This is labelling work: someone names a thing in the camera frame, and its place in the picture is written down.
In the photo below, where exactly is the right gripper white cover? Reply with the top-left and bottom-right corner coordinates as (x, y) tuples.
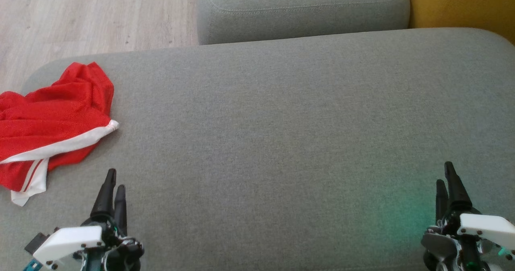
(421, 161), (515, 271)

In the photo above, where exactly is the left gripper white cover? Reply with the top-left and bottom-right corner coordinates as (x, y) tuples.
(33, 168), (144, 271)

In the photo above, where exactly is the red basketball shorts white hem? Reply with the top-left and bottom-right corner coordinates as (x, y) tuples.
(0, 62), (119, 164)

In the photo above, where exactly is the grey fabric sofa seat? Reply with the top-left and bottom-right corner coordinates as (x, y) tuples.
(0, 27), (515, 271)

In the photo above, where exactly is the yellow cushion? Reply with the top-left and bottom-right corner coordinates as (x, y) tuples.
(406, 0), (515, 45)

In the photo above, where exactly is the left camera cable blue plug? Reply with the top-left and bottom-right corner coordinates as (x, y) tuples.
(22, 258), (44, 271)

